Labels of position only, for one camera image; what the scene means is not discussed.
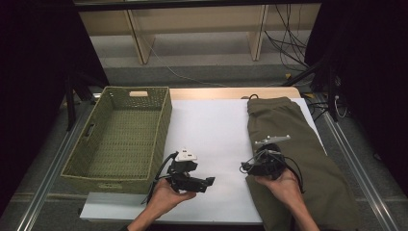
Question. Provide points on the person's right hand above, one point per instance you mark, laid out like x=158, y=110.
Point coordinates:
x=284, y=189

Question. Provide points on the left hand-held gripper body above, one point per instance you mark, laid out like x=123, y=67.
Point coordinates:
x=184, y=179

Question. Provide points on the olive green shorts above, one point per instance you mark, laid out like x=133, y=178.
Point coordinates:
x=320, y=179

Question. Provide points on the black metal bar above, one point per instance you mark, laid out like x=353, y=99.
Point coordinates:
x=192, y=4

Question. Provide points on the aluminium rail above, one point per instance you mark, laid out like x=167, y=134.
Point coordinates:
x=48, y=179
x=369, y=189

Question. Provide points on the person's left hand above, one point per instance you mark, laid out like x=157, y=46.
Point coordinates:
x=166, y=199

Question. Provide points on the green woven basket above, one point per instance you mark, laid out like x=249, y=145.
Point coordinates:
x=122, y=134

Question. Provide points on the black metal stand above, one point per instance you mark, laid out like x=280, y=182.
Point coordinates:
x=70, y=106
x=332, y=96

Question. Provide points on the beige wooden shelf unit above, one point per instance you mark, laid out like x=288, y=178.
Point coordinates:
x=192, y=19

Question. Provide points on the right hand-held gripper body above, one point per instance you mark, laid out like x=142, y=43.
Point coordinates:
x=267, y=163

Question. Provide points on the light wooden table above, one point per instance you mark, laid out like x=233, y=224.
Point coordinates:
x=208, y=93

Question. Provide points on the black curtain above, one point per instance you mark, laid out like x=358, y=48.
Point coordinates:
x=369, y=48
x=32, y=64

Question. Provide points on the white table cover sheet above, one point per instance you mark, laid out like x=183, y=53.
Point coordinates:
x=208, y=128

